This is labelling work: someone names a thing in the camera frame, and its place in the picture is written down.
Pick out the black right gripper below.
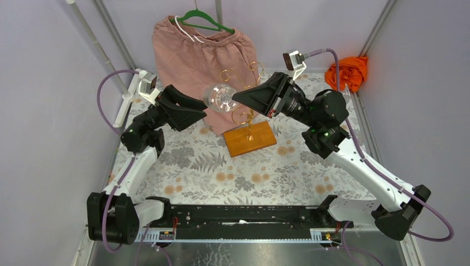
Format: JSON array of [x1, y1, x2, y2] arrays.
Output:
[[232, 72, 319, 128]]

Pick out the wine glass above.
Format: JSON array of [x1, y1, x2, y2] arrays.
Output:
[[202, 83, 239, 112]]

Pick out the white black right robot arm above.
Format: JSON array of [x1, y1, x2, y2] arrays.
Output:
[[233, 72, 431, 241]]

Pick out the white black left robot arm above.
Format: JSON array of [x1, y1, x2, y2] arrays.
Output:
[[86, 85, 207, 246]]

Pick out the orange wooden rack base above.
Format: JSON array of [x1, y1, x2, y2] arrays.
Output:
[[223, 121, 277, 158]]

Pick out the pink shorts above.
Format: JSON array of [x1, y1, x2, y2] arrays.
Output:
[[151, 15, 264, 136]]

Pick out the floral table mat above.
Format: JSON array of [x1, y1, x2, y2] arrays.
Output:
[[108, 72, 379, 206]]

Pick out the green clothes hanger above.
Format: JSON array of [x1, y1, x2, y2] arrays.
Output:
[[169, 8, 236, 34]]

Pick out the orange cloth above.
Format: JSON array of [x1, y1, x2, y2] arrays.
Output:
[[324, 57, 369, 93]]

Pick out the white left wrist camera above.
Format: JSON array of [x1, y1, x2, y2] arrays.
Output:
[[137, 70, 161, 105]]

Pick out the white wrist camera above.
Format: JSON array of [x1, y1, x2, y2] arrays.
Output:
[[137, 70, 161, 105], [283, 50, 306, 80]]

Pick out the gold wire glass rack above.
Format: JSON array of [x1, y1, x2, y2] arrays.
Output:
[[219, 62, 264, 141]]

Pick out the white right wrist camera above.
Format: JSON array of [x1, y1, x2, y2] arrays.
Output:
[[283, 50, 306, 80]]

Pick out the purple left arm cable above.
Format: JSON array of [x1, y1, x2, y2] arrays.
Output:
[[96, 69, 142, 254]]

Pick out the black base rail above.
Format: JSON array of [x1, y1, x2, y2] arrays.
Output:
[[150, 204, 354, 242]]

